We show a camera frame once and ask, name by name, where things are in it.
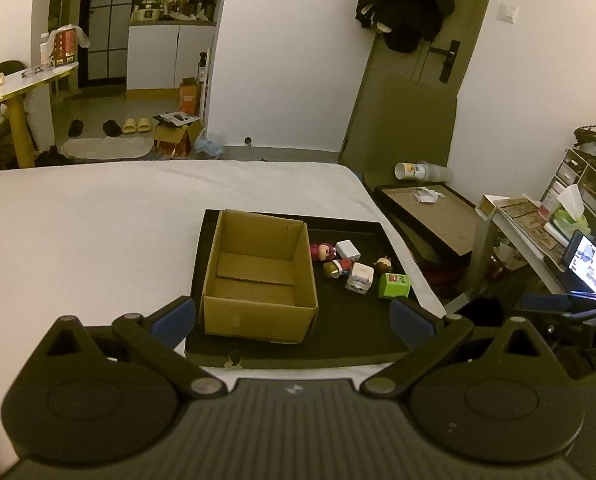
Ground green cube toy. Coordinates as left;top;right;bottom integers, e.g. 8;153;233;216
378;273;411;299

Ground brown hair small figure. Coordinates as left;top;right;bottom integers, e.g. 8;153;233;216
374;256;392;274

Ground white square figure toy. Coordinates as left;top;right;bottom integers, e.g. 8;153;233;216
345;262;375;295

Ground red green small figure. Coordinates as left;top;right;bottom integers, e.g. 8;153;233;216
323;258;353;278

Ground brown cardboard box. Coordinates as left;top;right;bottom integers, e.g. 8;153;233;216
200;210;319;344

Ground white power adapter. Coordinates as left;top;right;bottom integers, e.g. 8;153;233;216
335;240;361;262

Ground pink hooded doll figure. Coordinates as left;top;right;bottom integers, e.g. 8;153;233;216
310;243;337;262

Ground laptop screen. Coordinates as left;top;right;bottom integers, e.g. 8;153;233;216
566;231;596;294

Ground black framed cardboard tray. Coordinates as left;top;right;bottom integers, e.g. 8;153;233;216
374;184;478;258

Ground white bed sheet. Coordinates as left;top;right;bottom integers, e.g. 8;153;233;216
0;159;448;476

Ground tissue box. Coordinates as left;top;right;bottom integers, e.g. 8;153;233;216
552;184;590;240

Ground white desk shelf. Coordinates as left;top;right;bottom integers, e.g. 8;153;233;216
468;195;566;294

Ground stack of paper cups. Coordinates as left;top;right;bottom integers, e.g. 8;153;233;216
393;162;453;182

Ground grey floor mat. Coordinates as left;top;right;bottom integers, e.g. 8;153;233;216
62;136;153;162

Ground open cardboard box on floor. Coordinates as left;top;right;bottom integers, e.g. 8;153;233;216
153;112;203;157

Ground yellow slippers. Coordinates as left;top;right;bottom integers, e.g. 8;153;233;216
122;117;151;134

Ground black slippers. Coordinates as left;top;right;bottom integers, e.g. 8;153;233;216
67;119;122;138

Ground orange box on floor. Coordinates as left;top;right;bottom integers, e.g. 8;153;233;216
179;77;200;115

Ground white cabinet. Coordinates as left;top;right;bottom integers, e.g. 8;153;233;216
127;24;217;90

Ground round yellow side table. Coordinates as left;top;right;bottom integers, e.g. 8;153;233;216
0;62;79;168

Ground black clothes on door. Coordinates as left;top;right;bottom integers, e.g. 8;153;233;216
355;0;455;53

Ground black door handle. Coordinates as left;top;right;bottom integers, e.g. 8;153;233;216
429;39;460;84

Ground light switch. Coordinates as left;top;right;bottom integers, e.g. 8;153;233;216
497;3;519;24

